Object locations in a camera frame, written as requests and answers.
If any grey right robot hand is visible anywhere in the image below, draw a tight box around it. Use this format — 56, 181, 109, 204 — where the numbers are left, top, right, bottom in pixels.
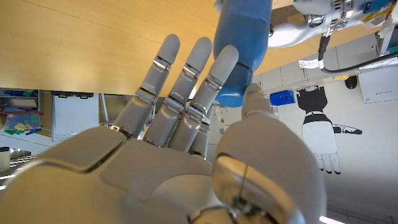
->
0, 33, 327, 224

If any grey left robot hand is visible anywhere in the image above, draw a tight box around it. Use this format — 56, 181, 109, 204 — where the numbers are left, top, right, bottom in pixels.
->
267, 0, 336, 49

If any blue metal bottle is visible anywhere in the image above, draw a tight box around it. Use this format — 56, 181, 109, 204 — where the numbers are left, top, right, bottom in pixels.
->
213, 0, 273, 74

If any blue bottle cap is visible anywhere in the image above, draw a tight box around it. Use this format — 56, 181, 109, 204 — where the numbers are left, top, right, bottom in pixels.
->
214, 62, 253, 108

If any white cabinet row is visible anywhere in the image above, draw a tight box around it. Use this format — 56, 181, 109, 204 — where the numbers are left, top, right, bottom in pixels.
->
251, 32, 398, 94

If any blue plastic crate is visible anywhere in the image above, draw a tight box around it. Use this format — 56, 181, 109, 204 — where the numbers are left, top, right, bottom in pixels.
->
269, 90, 296, 107

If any grey metal shelf unit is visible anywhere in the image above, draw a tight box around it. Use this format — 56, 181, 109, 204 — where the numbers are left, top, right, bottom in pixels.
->
0, 88, 44, 138

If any thick black cable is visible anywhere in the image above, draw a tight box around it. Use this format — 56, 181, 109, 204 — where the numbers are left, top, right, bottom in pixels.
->
317, 34, 398, 75

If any robot hand wall poster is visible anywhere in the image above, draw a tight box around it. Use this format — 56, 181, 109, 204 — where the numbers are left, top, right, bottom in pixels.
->
296, 85, 363, 175

